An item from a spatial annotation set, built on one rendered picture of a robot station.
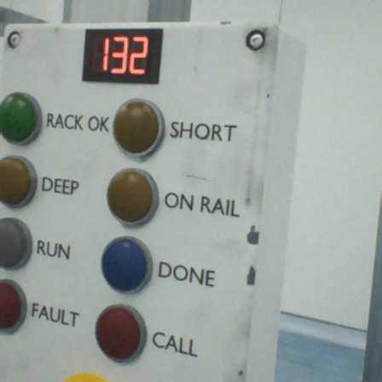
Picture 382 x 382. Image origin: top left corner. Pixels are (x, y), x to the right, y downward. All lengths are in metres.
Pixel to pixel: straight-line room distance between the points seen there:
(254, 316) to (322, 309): 3.63
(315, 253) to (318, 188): 0.38
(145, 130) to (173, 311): 0.09
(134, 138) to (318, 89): 3.63
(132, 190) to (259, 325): 0.09
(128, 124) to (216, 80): 0.05
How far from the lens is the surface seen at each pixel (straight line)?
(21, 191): 0.38
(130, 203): 0.33
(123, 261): 0.34
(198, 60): 0.33
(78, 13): 0.45
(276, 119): 0.32
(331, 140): 3.89
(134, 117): 0.33
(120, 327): 0.34
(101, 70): 0.35
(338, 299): 3.91
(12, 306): 0.39
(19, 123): 0.38
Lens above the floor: 1.00
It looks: 3 degrees down
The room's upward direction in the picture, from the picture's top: 5 degrees clockwise
